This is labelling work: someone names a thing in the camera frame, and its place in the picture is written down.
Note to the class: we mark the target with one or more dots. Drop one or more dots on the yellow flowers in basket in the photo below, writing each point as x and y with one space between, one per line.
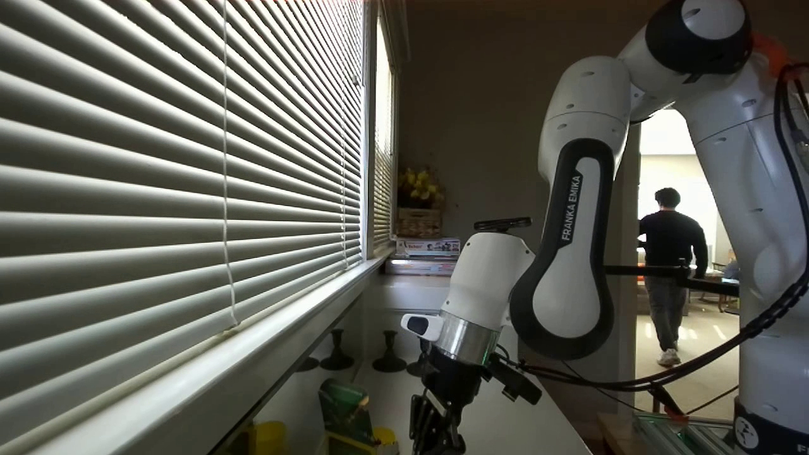
418 198

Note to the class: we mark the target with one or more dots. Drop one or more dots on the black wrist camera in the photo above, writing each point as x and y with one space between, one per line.
516 381

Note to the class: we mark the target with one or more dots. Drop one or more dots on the large white window blinds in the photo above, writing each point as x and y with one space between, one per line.
128 168

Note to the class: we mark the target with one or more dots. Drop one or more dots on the black candle holder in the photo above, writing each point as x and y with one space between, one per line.
390 355
338 352

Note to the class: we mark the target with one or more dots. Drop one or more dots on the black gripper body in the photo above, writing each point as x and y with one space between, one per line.
453 381

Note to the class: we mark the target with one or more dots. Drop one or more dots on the person in dark sweater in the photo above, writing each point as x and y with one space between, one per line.
671 240

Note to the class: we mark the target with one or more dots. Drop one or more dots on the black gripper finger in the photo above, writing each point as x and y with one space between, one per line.
420 429
452 437

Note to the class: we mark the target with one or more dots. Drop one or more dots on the small yellow cup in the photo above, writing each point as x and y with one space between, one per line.
270 441

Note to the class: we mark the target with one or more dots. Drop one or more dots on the green and white books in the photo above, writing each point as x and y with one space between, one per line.
698 437

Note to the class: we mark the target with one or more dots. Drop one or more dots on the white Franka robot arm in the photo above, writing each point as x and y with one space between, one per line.
583 101

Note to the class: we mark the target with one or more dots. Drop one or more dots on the narrow white window blinds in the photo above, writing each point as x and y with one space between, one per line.
382 126

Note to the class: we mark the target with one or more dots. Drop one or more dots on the white window sill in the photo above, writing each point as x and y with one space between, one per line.
212 370

